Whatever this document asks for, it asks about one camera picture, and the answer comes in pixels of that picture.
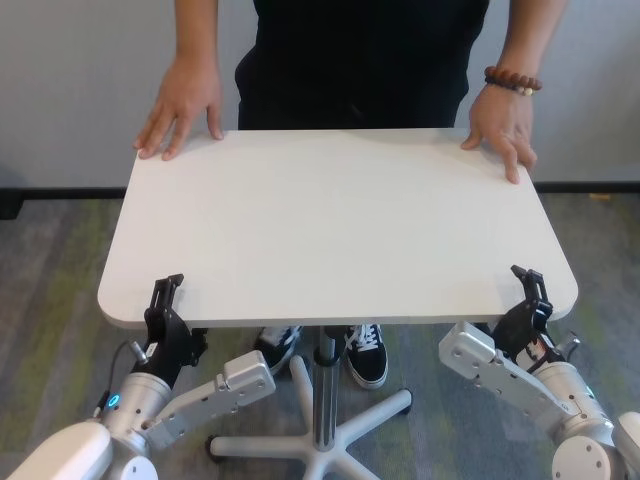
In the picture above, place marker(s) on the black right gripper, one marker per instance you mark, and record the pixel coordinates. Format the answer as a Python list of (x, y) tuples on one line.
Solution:
[(520, 330)]

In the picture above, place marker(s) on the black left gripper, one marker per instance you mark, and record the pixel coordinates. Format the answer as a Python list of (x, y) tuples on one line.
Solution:
[(167, 350)]

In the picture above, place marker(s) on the white rolling table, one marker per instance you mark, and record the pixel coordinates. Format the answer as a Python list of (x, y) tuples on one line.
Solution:
[(325, 225)]

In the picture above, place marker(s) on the person's right forearm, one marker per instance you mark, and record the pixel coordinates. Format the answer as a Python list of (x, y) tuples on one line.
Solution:
[(197, 30)]

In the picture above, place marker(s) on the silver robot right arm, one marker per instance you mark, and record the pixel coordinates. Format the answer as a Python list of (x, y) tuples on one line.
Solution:
[(550, 395)]

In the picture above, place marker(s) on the person's left forearm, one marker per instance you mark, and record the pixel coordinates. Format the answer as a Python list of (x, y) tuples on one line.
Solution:
[(520, 35)]

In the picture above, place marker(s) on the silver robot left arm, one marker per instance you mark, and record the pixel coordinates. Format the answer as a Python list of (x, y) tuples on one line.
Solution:
[(150, 420)]

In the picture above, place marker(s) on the person's left hand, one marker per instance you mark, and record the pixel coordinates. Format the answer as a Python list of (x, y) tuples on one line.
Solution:
[(500, 120)]

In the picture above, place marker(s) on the person's right hand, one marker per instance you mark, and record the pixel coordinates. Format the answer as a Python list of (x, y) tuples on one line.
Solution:
[(187, 92)]

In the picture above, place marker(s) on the black white sneaker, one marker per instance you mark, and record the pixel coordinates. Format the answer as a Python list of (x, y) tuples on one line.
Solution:
[(277, 350), (367, 360)]

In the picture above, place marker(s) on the person's body in black clothes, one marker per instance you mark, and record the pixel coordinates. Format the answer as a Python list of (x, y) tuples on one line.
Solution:
[(360, 65)]

